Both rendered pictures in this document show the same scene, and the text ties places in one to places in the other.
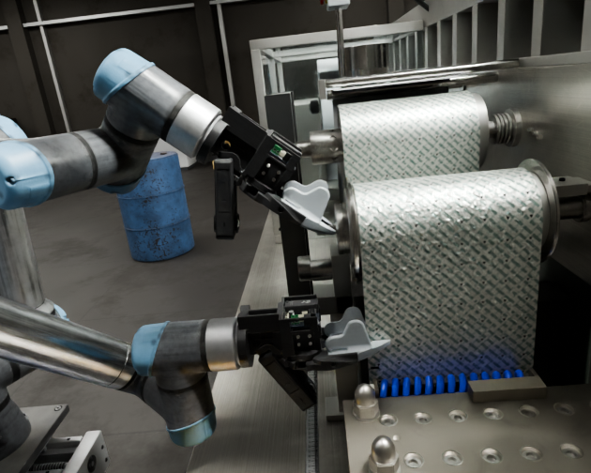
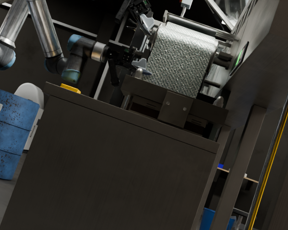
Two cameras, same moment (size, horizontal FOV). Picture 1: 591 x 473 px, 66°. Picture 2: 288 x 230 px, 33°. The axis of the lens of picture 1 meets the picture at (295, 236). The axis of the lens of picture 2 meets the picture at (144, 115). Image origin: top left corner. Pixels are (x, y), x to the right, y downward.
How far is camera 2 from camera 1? 1.60 m
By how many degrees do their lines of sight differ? 23
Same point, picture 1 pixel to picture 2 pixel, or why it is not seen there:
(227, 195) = (124, 7)
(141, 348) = (74, 36)
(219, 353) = (98, 48)
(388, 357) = (149, 79)
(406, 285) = (164, 56)
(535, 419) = not seen: hidden behind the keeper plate
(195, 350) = (91, 44)
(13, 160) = not seen: outside the picture
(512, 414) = not seen: hidden behind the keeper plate
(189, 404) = (78, 62)
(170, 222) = (6, 148)
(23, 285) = (15, 28)
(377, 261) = (159, 44)
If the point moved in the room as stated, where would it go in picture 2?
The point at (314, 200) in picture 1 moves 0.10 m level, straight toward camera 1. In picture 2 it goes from (149, 20) to (149, 13)
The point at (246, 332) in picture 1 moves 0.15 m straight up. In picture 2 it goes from (109, 47) to (121, 13)
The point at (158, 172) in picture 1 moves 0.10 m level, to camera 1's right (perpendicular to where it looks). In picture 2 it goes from (20, 107) to (29, 111)
